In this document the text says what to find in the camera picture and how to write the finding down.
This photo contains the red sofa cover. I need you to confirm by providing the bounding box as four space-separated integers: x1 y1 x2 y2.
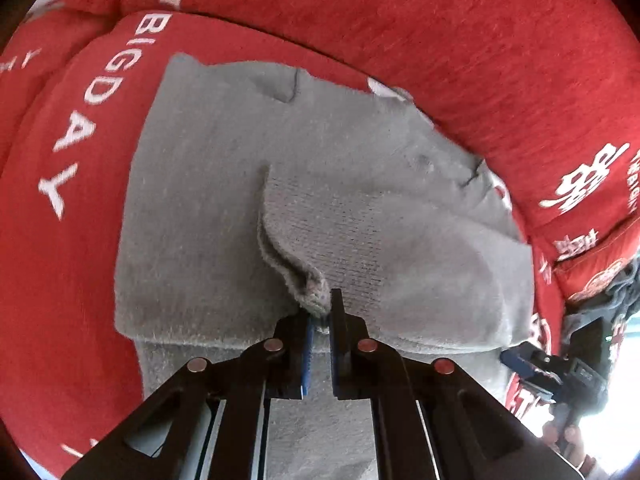
1 0 639 474

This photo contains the pile of clothes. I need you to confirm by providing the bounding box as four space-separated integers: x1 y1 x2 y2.
562 258 639 344

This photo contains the grey knit sweater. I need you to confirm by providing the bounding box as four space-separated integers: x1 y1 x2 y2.
113 52 536 480

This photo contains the person's right hand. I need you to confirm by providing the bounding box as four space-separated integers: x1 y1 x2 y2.
541 422 596 477

